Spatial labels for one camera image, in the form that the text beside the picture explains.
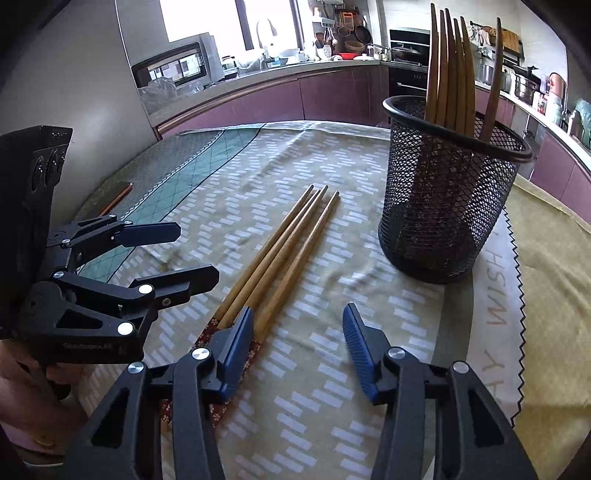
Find steel stock pot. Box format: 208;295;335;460
513;65;541;103

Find black wok with lid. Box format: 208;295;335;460
392;44;423;63

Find person's left hand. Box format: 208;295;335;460
0;342;88;453

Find patterned tablecloth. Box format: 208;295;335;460
69;121;591;480

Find clear plastic bag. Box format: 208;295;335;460
137;78;204;116

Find pink base cabinets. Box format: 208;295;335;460
154;62;391;141
475;85;591;213

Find pink kettle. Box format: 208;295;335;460
547;72;568;100

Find black wall rack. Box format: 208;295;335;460
471;21;525;58

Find white microwave oven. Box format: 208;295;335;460
131;32;223;88

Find kitchen window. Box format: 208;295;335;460
159;0;305;51

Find silver rice cooker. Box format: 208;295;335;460
475;60;513;92

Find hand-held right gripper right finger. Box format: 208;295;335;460
342;303;539;480

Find teal appliance under plastic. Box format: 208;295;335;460
573;99;591;148

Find black mesh utensil holder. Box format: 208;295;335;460
378;95;534;285

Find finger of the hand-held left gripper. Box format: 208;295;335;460
51;264;220;335
46;216;182;250

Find black range hood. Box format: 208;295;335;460
389;28;432;49

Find hanging pans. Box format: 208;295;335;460
335;9;372;54

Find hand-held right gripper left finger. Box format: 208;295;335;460
65;306;256;480

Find black built-in oven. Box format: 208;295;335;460
388;67;429;100

